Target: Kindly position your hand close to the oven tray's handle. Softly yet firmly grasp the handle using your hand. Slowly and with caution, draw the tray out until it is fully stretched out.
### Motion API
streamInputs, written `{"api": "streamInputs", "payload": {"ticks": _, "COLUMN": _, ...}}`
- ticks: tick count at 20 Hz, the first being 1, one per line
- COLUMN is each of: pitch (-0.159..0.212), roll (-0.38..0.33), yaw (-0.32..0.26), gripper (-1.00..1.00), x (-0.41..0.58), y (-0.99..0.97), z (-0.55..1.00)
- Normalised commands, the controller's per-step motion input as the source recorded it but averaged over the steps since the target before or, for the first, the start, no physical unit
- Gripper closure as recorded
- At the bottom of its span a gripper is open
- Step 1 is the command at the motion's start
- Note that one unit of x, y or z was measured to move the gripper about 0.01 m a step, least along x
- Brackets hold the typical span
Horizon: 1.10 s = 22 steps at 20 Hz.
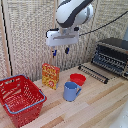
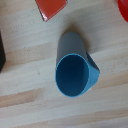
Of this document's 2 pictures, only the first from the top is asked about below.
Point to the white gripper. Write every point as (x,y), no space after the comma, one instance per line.
(61,37)

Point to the metal oven tray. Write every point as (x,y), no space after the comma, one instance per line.
(108,63)

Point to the red bowl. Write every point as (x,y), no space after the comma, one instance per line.
(77,79)

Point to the red yellow cardboard box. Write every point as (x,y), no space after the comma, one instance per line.
(50,76)

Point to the blue mug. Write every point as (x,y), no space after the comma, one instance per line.
(70,91)

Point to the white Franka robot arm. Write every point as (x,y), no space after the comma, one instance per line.
(71,11)

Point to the black toaster oven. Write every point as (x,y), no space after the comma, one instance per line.
(115,46)

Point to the beige woven folding screen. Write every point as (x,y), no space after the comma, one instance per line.
(30,36)

